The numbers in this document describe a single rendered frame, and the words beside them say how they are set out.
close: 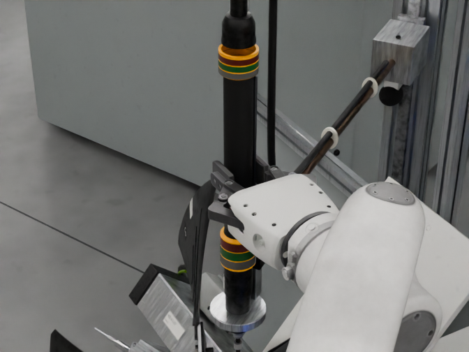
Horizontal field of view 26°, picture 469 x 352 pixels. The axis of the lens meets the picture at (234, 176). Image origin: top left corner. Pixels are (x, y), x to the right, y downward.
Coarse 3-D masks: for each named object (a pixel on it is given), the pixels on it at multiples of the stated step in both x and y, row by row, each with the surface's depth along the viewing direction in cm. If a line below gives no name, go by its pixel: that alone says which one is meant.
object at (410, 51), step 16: (400, 16) 171; (416, 16) 171; (384, 32) 167; (400, 32) 167; (416, 32) 167; (384, 48) 165; (400, 48) 164; (416, 48) 164; (400, 64) 165; (416, 64) 167; (400, 80) 167
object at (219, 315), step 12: (264, 264) 126; (252, 288) 127; (216, 300) 128; (252, 300) 128; (216, 312) 126; (228, 312) 126; (252, 312) 126; (264, 312) 126; (216, 324) 125; (228, 324) 124; (240, 324) 124; (252, 324) 124
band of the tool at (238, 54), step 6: (222, 48) 109; (228, 48) 109; (246, 48) 110; (252, 48) 109; (258, 48) 107; (222, 54) 106; (228, 54) 110; (234, 54) 110; (240, 54) 110; (246, 54) 110; (252, 54) 106; (234, 66) 106; (240, 66) 106; (228, 72) 107; (246, 72) 107; (228, 78) 107
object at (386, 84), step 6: (384, 84) 170; (390, 84) 169; (396, 84) 168; (384, 90) 169; (390, 90) 169; (396, 90) 169; (402, 90) 170; (384, 96) 169; (390, 96) 168; (396, 96) 168; (402, 96) 170; (384, 102) 169; (390, 102) 169; (396, 102) 169
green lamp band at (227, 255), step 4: (220, 244) 121; (220, 248) 121; (224, 252) 120; (228, 252) 120; (248, 252) 120; (224, 256) 121; (228, 256) 120; (232, 256) 120; (236, 256) 120; (240, 256) 120; (244, 256) 120; (248, 256) 120; (252, 256) 121; (232, 260) 120; (236, 260) 120; (240, 260) 120; (244, 260) 120
